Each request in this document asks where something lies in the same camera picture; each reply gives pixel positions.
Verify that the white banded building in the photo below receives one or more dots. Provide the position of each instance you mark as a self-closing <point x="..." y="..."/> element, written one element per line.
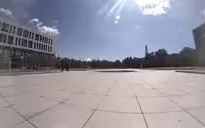
<point x="16" y="40"/>

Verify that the distant row of trees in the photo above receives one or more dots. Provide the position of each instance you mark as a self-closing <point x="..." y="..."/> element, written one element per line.
<point x="150" y="59"/>

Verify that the tall thin tower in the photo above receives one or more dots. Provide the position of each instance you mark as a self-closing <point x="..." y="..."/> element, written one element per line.
<point x="146" y="50"/>

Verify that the low round stone platform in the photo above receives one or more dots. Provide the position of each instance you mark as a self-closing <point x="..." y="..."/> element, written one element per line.
<point x="115" y="70"/>

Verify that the pale stone slab pavement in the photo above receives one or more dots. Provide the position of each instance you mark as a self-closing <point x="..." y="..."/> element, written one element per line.
<point x="103" y="96"/>

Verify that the group of people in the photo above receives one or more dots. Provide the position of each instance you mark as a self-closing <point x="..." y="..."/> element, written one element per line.
<point x="64" y="66"/>

